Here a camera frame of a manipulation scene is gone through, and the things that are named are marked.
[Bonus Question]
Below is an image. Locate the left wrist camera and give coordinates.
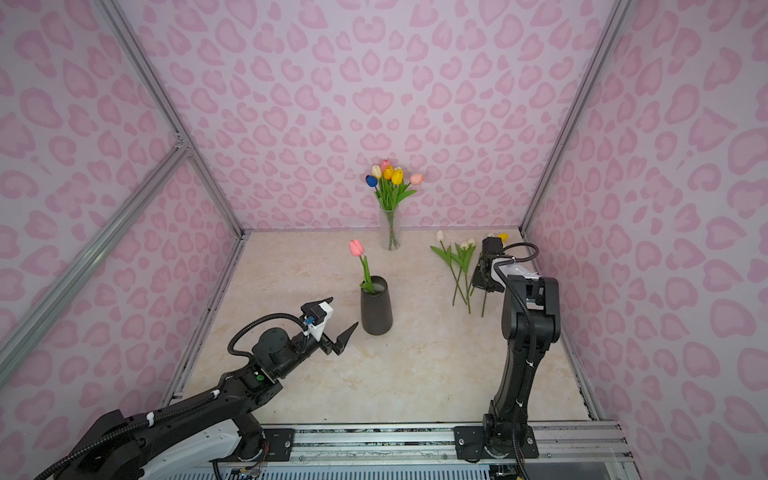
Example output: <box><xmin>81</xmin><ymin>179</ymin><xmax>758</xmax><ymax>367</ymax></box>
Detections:
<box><xmin>301</xmin><ymin>313</ymin><xmax>333</xmax><ymax>340</ymax></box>

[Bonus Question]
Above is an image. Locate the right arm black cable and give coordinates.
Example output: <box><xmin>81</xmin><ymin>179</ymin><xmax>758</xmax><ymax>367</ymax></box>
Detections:
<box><xmin>488</xmin><ymin>241</ymin><xmax>541</xmax><ymax>480</ymax></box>

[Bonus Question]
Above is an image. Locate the light pink tulip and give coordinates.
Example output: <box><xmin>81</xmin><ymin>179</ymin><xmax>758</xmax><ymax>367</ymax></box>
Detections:
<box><xmin>398</xmin><ymin>173</ymin><xmax>425</xmax><ymax>202</ymax></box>

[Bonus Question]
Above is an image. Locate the corner aluminium post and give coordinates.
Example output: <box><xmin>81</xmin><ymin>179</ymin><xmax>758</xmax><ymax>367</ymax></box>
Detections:
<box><xmin>94</xmin><ymin>0</ymin><xmax>246</xmax><ymax>239</ymax></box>
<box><xmin>519</xmin><ymin>0</ymin><xmax>638</xmax><ymax>239</ymax></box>

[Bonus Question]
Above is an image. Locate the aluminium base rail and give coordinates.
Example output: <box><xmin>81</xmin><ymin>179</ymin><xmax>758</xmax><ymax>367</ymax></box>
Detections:
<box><xmin>110</xmin><ymin>419</ymin><xmax>640</xmax><ymax>480</ymax></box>

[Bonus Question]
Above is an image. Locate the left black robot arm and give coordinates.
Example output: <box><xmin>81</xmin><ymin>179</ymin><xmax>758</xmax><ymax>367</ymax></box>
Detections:
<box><xmin>40</xmin><ymin>298</ymin><xmax>356</xmax><ymax>479</ymax></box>

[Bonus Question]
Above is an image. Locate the clear glass vase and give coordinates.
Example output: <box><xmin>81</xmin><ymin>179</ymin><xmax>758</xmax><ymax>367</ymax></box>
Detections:
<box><xmin>379</xmin><ymin>208</ymin><xmax>401</xmax><ymax>251</ymax></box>

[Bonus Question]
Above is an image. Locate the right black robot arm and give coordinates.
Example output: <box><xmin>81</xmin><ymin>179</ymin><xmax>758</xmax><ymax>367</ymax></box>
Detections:
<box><xmin>453</xmin><ymin>237</ymin><xmax>561</xmax><ymax>463</ymax></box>

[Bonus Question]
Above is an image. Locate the black cone vase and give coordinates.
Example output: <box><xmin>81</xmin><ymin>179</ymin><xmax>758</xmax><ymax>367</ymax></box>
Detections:
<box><xmin>360</xmin><ymin>275</ymin><xmax>393</xmax><ymax>336</ymax></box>

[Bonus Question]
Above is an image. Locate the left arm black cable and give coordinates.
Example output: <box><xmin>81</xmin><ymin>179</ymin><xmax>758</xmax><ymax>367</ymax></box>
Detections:
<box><xmin>32</xmin><ymin>311</ymin><xmax>307</xmax><ymax>480</ymax></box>

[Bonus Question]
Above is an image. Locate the aluminium frame diagonal bar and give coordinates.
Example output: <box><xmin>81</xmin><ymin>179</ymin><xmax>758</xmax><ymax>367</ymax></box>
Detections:
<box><xmin>1</xmin><ymin>141</ymin><xmax>189</xmax><ymax>385</ymax></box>

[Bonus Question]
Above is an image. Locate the right corner aluminium post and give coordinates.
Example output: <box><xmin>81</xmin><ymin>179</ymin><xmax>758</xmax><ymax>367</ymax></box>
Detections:
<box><xmin>519</xmin><ymin>0</ymin><xmax>638</xmax><ymax>239</ymax></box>

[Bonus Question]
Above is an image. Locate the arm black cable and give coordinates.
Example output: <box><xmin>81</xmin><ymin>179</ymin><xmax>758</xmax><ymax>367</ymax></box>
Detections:
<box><xmin>488</xmin><ymin>241</ymin><xmax>541</xmax><ymax>480</ymax></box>
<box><xmin>32</xmin><ymin>311</ymin><xmax>307</xmax><ymax>480</ymax></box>

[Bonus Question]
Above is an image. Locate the bunch of artificial tulips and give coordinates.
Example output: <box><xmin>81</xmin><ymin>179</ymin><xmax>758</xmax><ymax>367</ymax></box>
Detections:
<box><xmin>430</xmin><ymin>230</ymin><xmax>479</xmax><ymax>314</ymax></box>

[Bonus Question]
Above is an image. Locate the deep pink tulip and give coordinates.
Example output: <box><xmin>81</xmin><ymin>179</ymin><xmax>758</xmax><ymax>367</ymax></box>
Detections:
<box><xmin>349</xmin><ymin>239</ymin><xmax>376</xmax><ymax>294</ymax></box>

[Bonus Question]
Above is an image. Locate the left corner aluminium post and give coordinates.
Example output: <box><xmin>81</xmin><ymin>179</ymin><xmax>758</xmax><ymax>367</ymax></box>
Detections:
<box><xmin>94</xmin><ymin>0</ymin><xmax>246</xmax><ymax>239</ymax></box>

